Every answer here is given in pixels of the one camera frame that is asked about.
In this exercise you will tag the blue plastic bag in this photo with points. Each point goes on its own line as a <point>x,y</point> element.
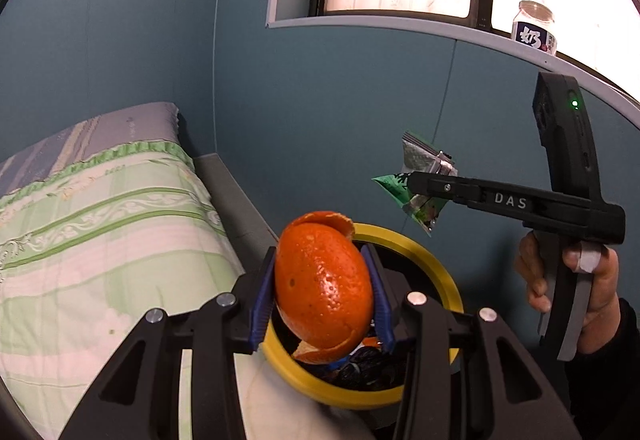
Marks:
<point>340,362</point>

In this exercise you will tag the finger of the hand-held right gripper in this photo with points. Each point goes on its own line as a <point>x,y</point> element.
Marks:
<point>440,187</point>

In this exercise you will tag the orange peel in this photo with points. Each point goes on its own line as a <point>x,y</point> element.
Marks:
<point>320,280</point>

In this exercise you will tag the glass bottle dark label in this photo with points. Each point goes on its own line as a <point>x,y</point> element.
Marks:
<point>535,30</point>

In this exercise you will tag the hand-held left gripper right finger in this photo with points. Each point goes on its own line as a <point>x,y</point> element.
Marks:
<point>379,292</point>

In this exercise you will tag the grey striped bed sheet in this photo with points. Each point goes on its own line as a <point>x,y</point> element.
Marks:
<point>100,130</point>

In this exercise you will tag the green patterned quilt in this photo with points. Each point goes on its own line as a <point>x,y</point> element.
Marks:
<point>100,245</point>

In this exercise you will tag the grey bed frame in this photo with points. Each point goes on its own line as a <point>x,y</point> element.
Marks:
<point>230,200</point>

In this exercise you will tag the black wrapper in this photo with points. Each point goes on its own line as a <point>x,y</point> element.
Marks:
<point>372,367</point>

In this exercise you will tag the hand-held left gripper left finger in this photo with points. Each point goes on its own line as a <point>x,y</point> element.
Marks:
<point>262,300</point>

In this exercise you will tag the black trash bin yellow rim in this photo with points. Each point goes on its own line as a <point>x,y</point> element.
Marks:
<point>425,265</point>

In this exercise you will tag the green silver foil snack wrapper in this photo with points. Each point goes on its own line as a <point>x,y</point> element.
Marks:
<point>395,187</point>

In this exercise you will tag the person's right hand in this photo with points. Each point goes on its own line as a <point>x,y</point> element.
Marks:
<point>600,290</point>

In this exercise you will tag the person's right forearm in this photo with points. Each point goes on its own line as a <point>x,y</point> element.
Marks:
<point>615,370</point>

